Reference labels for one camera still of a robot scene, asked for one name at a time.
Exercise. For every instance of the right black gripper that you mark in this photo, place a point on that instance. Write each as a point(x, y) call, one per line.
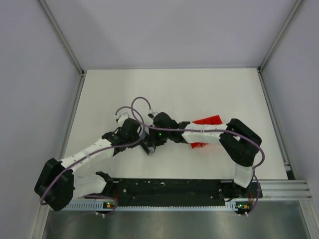
point(153, 139)

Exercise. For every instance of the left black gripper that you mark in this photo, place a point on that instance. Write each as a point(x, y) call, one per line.
point(137, 136)

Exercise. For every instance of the red plastic card tray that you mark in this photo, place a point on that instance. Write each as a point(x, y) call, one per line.
point(210, 120)

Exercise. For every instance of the black leather card holder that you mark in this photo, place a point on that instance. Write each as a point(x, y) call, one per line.
point(149, 142)

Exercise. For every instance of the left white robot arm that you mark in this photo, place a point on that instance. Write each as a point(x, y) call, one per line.
point(76, 176)

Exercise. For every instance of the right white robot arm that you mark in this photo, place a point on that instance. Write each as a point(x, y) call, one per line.
point(240, 142)

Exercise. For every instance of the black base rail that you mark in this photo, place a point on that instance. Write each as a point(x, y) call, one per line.
point(177, 192)

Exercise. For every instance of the grey slotted cable duct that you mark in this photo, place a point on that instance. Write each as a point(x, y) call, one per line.
point(95, 205)

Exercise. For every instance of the left aluminium frame post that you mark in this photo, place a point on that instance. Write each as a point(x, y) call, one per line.
point(60, 36)

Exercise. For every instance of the aluminium frame post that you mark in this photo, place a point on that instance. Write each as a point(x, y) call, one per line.
point(60, 36)
point(298, 4)

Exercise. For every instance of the right aluminium frame post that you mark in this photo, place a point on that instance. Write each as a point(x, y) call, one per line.
point(298, 4)

